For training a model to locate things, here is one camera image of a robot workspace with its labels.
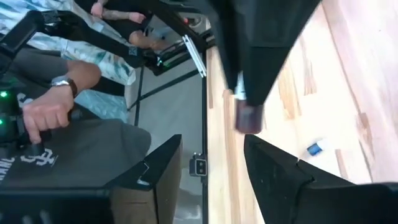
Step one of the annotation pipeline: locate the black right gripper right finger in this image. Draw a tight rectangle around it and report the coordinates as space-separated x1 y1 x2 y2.
243 134 398 224

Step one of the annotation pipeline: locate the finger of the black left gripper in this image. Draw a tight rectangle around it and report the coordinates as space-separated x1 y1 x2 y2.
217 18 244 91
244 46 293 106

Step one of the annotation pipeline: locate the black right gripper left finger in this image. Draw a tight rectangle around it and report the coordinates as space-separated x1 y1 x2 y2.
0 134 183 224

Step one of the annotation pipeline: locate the small blue food colouring bottle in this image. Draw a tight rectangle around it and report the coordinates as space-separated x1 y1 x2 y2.
306 138 330 157

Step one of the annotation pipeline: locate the person's forearm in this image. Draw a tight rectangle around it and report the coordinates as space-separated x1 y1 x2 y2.
65 60 103 91

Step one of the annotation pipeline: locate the person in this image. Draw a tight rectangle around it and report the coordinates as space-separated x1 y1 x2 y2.
0 46 153 190
90 0 170 52

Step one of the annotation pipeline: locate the white teal patterned cloth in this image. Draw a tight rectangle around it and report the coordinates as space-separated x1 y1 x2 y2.
0 0 137 124

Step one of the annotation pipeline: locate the person's hand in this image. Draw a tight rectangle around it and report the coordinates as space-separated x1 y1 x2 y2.
22 85 75 144

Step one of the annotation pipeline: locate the silver wristwatch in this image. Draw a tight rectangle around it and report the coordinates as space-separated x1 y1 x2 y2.
49 74 78 98

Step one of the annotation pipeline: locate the silver aluminium bracket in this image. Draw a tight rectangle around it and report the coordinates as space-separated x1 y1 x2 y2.
182 34 208 78

